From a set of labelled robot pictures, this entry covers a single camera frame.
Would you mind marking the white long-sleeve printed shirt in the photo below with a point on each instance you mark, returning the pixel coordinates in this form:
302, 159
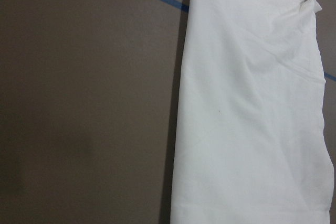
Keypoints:
249, 138

